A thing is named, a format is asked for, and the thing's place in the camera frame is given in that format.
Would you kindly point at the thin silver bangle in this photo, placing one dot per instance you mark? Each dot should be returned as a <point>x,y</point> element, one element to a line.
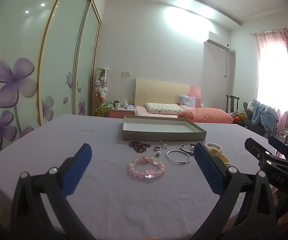
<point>181,163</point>

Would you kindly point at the printed white pillow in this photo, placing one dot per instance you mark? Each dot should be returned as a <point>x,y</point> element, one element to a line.
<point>162,108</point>

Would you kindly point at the yellow green plush toy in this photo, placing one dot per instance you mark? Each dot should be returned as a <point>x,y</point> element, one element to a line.
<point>102,110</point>

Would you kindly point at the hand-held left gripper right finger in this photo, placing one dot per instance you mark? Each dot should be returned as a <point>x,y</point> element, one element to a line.
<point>208,170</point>

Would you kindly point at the white mug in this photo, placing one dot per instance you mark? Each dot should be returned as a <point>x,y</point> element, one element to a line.
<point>117,105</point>

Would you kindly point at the dark wooden chair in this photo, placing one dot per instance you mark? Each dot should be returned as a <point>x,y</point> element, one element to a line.
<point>231,102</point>

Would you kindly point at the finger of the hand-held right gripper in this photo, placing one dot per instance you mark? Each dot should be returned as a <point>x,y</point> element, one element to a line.
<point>280,145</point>
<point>255,148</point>

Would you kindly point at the pink curtain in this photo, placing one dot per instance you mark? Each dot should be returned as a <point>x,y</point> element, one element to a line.
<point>276,80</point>

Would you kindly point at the blue plush garment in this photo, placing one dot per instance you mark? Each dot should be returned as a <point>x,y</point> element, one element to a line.
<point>263,115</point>

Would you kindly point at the clear tube of plush toys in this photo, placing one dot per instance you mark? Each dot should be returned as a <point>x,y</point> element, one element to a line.
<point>101,87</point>

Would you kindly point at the air conditioner pipe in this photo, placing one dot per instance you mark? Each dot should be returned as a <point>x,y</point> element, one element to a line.
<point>225,65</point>

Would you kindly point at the floral sliding door wardrobe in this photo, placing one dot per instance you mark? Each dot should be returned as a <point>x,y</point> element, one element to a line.
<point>59,55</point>

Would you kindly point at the silver cuff bangle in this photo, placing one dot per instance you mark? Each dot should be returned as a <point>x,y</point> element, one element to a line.
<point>183,149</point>

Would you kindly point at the grey cardboard tray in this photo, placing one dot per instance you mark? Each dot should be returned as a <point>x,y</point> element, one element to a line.
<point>159,136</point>

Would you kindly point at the white wall socket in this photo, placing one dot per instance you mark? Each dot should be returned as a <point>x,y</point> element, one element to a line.
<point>126,73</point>

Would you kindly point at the beige and pink headboard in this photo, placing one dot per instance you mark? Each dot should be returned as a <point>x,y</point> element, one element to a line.
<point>159,90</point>

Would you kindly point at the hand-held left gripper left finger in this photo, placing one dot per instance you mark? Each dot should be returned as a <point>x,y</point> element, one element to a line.
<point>79,165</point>

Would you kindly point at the pearl drop earring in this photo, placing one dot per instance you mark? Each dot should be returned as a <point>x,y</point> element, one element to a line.
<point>165,145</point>

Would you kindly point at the small purple pillow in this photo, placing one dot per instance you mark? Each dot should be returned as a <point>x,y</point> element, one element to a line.
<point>187,101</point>

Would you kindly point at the pink bed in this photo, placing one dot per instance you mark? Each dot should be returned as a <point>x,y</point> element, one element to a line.
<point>140,111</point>

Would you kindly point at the white air conditioner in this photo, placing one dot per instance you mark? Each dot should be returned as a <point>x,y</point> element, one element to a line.
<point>216,41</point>

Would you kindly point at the black office chair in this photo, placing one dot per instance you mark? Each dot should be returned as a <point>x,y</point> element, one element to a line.
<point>248,122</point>

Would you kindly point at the red and yellow toys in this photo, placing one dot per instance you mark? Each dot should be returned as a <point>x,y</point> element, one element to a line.
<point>238,118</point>

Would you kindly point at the pink nightstand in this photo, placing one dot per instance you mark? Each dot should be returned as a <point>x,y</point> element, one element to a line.
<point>117,113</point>

